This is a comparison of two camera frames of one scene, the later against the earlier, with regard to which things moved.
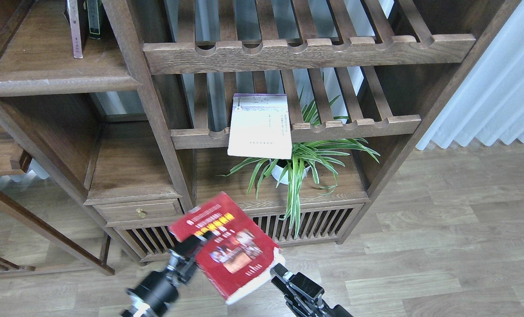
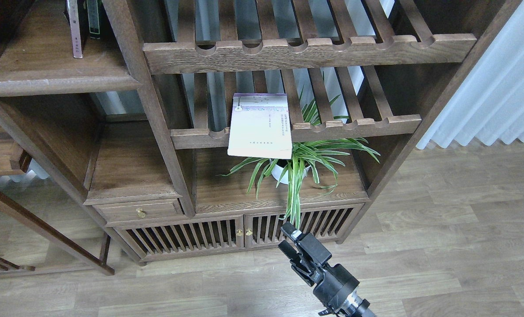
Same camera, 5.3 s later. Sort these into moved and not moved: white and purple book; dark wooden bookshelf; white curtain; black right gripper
Moved: black right gripper
Not moved: white and purple book; dark wooden bookshelf; white curtain
